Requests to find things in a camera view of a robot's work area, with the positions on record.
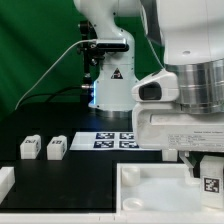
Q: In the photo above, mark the black camera on stand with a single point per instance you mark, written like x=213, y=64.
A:
x=94, y=52

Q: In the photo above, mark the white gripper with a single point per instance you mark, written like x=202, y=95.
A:
x=162, y=127

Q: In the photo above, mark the white square tabletop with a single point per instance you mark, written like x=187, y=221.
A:
x=159, y=188

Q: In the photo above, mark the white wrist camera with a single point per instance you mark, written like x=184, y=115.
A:
x=160, y=86

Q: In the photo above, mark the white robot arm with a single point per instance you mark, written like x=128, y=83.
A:
x=181, y=107

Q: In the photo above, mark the white left obstacle block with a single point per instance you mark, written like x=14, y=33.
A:
x=7, y=180

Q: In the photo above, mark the white sheet with tags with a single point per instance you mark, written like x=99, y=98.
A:
x=104, y=141

